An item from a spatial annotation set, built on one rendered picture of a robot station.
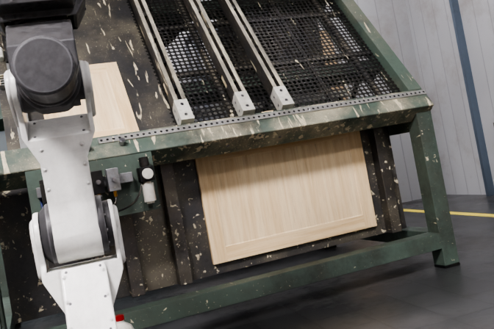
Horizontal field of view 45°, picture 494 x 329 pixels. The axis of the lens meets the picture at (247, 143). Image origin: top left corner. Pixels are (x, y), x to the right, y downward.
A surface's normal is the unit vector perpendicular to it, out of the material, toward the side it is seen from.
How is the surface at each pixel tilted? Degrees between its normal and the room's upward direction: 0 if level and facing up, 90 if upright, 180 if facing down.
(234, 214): 90
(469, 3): 90
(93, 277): 60
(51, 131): 35
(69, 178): 100
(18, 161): 53
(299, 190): 90
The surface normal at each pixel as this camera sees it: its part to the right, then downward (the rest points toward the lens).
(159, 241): 0.34, -0.09
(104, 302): 0.13, -0.56
